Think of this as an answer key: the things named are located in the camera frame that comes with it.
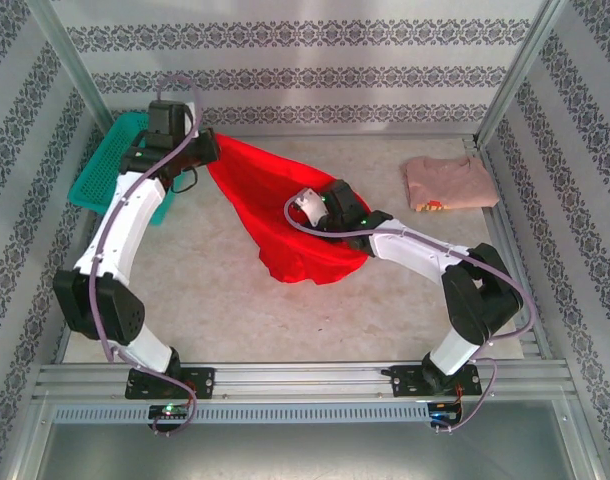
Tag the red t-shirt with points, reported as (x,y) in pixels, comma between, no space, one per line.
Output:
(265,200)

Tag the teal plastic mesh basket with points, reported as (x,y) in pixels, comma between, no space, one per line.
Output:
(100,170)

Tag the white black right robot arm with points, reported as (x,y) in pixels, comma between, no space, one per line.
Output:
(420,255)

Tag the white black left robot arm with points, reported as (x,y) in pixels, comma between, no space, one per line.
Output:
(130,225)

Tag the pink folded t-shirt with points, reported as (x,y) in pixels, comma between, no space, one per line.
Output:
(450,180)

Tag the aluminium table edge bar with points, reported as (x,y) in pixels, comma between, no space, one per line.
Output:
(360,136)
(507,235)

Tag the grey sheet metal panel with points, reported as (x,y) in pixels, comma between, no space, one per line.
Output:
(305,455)

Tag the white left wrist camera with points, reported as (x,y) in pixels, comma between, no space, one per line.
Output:
(189,115)

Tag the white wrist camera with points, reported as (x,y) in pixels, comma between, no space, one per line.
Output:
(310,205)
(189,115)

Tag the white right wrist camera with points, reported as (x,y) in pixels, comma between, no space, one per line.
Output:
(310,205)

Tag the aluminium frame post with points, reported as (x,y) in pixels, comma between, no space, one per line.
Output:
(523,65)
(74,65)

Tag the long aluminium mounting rail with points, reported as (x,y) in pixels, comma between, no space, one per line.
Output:
(305,380)

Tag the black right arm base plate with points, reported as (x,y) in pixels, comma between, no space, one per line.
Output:
(405,382)

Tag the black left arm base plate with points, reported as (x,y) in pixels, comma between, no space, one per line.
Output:
(202,382)

